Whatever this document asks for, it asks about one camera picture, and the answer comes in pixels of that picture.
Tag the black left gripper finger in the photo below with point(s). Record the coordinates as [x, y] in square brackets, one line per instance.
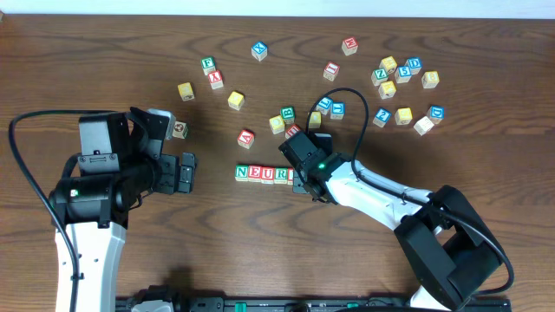
[187, 172]
[147, 135]

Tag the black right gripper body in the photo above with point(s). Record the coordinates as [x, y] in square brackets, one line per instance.
[299, 186]

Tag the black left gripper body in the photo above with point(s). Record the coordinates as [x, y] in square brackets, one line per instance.
[172, 174]

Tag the red i wooden block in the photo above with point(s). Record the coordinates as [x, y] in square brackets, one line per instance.
[290, 179]
[331, 71]

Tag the green R wooden block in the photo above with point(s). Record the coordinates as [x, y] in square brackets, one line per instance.
[281, 176]

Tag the red u wooden block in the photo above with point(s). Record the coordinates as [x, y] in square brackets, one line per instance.
[267, 175]
[292, 130]

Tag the red E wooden block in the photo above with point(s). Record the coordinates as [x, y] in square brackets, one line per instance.
[254, 174]

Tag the green N wooden block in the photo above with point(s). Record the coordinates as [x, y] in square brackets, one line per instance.
[241, 173]

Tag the blue T wooden block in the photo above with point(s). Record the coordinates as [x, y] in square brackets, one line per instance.
[337, 111]

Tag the yellow S wooden block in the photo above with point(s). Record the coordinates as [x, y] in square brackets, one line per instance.
[403, 116]

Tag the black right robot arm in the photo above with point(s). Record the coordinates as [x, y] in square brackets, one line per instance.
[448, 246]

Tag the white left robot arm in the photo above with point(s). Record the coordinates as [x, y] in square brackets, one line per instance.
[94, 214]

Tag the soccer ball J wooden block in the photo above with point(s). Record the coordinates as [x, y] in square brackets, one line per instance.
[180, 130]

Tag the yellow acorn wooden block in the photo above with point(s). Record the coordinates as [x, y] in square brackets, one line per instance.
[186, 91]

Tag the red A wooden block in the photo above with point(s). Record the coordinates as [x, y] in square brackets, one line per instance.
[246, 139]

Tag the yellow C wooden block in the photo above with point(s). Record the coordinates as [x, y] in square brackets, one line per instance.
[277, 124]

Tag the green B wooden block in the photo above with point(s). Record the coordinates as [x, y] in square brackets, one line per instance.
[288, 114]

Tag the yellow O wooden block left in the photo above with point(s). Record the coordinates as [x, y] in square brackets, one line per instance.
[236, 100]

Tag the red Y wooden block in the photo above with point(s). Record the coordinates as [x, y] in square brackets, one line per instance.
[216, 79]

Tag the blue L wooden block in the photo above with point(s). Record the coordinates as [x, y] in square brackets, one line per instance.
[324, 105]

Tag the green F wooden block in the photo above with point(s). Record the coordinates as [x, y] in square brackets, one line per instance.
[208, 65]

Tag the blue 2 wooden block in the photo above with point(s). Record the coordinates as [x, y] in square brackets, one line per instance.
[382, 117]

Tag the yellow brush side wooden block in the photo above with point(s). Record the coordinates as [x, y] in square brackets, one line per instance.
[387, 90]

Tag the blue X wooden block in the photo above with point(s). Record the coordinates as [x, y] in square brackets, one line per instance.
[259, 51]

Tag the green Z wooden block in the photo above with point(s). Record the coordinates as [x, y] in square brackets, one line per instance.
[379, 76]

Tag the plain top 3 wooden block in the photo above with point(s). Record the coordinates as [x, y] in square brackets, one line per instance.
[423, 125]

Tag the red top far wooden block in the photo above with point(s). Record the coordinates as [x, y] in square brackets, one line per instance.
[350, 46]

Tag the yellow soccer side wooden block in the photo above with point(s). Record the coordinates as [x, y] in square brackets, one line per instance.
[389, 64]

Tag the blue 5 wooden block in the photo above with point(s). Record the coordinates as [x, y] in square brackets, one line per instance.
[403, 74]

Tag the blue D wooden block lower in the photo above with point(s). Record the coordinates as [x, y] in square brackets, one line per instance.
[436, 114]

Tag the blue d wooden block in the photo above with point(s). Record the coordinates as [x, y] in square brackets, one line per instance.
[436, 114]
[414, 64]

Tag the blue D wooden block upper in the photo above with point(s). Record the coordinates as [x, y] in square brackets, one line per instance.
[414, 64]

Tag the yellow 8 wooden block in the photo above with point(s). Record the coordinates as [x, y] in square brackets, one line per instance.
[430, 79]

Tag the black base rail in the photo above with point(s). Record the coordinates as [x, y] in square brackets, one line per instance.
[165, 298]

